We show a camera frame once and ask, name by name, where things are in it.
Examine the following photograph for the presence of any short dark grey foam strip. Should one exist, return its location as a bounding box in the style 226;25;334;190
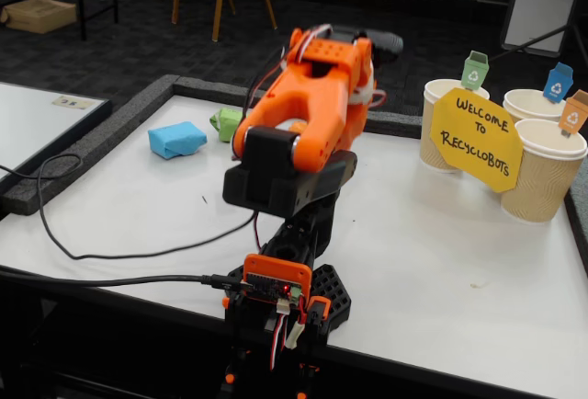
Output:
367;111;424;141

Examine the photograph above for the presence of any orange controller board holder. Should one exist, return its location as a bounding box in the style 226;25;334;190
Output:
242;253;313;304

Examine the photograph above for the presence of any green paper parcel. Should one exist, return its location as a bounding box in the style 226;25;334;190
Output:
209;107;247;143

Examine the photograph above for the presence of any small paper note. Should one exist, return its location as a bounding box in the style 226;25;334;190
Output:
51;95;96;110

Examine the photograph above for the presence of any servo wire bundle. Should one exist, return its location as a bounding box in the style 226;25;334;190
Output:
266;297;310;371

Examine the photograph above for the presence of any yellow handwritten welcome sign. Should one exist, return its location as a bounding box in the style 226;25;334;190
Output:
429;86;525;194

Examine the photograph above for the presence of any thin black camera cable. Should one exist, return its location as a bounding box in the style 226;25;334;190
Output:
0;47;288;261

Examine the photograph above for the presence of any black table leg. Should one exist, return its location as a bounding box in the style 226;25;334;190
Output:
73;0;121;42

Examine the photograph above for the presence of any black webcam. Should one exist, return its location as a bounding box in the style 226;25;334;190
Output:
330;25;405;58

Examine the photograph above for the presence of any thick black USB cable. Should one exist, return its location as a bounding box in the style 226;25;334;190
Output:
0;264;252;294

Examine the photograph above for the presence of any black framed white easel board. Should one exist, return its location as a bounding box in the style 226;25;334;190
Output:
489;0;588;63

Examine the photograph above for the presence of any orange recycling bin label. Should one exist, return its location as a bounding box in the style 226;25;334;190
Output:
559;89;588;139

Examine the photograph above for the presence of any ribbed brown paper cup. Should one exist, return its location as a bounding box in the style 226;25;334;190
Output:
502;88;575;124
499;118;588;224
418;78;492;175

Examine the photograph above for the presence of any black robot base clamp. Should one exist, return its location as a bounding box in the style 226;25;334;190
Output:
219;263;354;399

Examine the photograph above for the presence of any brown cardboard box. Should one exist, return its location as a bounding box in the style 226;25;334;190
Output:
0;0;78;35

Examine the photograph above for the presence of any blue paper parcel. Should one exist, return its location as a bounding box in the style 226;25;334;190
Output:
147;120;209;161

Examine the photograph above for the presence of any blue recycling bin label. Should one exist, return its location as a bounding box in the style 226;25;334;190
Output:
542;62;576;104

